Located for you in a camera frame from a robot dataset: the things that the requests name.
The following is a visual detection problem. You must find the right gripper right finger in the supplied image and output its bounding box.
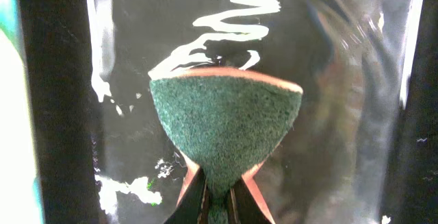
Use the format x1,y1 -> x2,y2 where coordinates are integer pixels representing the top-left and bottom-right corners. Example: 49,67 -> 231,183
228,179 -> 270,224

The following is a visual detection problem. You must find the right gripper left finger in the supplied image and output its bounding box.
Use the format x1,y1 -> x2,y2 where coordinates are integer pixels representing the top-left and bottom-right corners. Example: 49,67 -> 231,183
164,169 -> 207,224

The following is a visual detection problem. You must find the green scouring sponge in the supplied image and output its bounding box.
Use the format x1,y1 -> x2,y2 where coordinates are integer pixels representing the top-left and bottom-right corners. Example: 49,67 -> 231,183
150,67 -> 303,223

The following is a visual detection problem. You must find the black rectangular water tray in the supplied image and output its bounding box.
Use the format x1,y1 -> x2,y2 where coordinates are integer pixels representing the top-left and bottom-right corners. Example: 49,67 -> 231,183
20,0 -> 437,223

